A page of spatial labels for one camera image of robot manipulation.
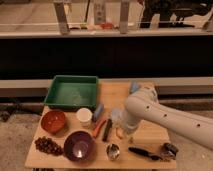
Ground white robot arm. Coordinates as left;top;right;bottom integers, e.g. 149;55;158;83
121;88;213;150

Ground metal cup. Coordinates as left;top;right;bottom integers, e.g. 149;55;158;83
106;144;120;161

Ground white plastic cup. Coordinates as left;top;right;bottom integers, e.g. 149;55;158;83
76;108;92;127

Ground light blue cloth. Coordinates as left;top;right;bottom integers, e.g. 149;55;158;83
110;108;123;127

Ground black marker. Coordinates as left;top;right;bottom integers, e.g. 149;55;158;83
102;119;112;142

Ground dark tape roll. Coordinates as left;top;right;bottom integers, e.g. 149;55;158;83
163;143;179;156

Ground purple bowl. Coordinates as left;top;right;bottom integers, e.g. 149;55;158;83
63;131;95;162

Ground green plastic tray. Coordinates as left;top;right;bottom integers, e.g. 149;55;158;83
44;75;98;110

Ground orange bowl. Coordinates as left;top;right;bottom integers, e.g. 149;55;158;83
41;110;66;134

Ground bunch of dark grapes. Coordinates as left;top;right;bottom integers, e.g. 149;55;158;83
35;137;63;156

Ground orange handled tool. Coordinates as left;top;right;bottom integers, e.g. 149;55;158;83
92;119;106;138

